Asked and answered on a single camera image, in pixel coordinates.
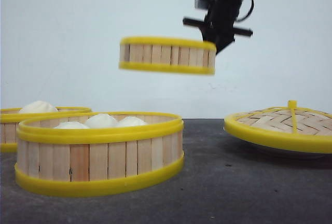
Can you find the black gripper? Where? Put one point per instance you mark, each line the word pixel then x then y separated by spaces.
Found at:
pixel 218 24

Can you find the bamboo steamer basket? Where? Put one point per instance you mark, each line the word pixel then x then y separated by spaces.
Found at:
pixel 94 162
pixel 165 54
pixel 10 119

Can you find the woven bamboo steamer lid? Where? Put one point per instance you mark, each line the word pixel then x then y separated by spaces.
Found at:
pixel 288 128

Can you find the white plate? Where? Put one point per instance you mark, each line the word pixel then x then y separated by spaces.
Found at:
pixel 282 153

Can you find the front right white bun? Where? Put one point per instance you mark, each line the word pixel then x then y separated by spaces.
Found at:
pixel 130 121

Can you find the front left white bun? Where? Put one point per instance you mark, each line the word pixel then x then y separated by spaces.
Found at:
pixel 71 125

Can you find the white bun in left basket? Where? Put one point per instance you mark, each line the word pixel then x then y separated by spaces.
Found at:
pixel 38 107

